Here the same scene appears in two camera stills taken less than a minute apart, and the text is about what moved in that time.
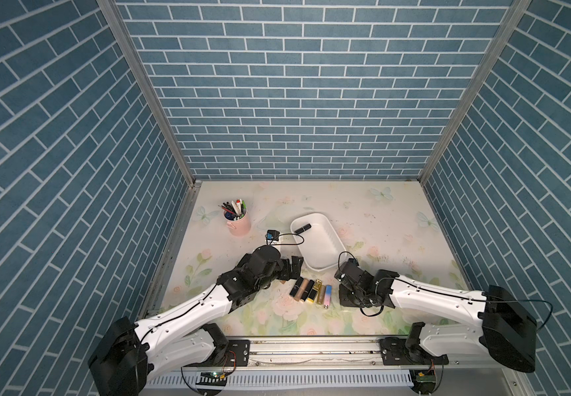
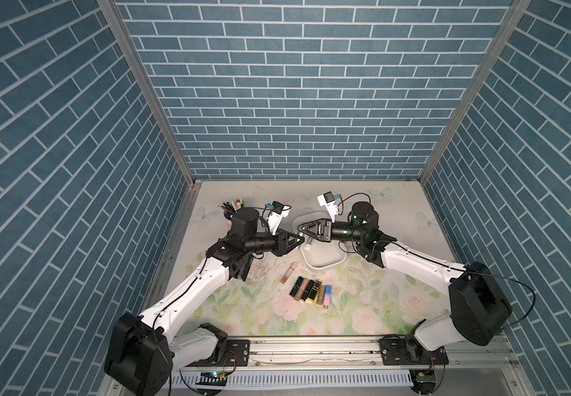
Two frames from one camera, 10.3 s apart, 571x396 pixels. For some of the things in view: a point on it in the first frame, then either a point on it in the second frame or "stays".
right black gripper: (342, 299) -> (328, 231)
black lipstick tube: (295, 287) stays
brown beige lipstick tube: (301, 289) stays
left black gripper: (295, 271) -> (280, 243)
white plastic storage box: (322, 249) stays
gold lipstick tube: (320, 294) stays
